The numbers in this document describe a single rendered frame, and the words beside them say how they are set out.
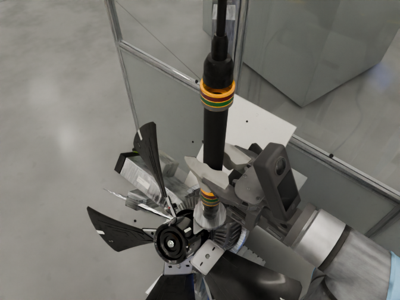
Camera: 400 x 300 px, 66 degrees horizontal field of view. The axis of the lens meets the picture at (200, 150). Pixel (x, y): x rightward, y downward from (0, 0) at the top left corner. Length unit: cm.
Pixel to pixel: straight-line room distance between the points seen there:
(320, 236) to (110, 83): 304
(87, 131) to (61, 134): 22
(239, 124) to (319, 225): 65
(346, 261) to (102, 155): 240
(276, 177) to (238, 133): 65
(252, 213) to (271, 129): 57
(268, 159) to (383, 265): 19
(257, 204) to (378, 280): 17
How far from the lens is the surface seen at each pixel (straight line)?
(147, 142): 92
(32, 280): 239
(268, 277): 92
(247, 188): 47
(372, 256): 47
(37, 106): 333
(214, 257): 93
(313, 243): 46
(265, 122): 102
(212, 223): 66
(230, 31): 102
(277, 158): 40
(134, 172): 116
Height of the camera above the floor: 207
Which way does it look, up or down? 53 degrees down
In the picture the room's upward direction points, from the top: straight up
